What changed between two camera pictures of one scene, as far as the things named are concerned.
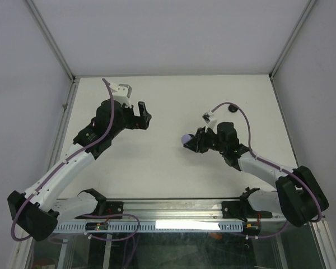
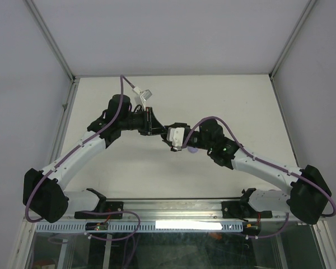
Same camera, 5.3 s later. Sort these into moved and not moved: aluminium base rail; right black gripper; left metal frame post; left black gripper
Moved: right black gripper; left black gripper
Not moved: aluminium base rail; left metal frame post
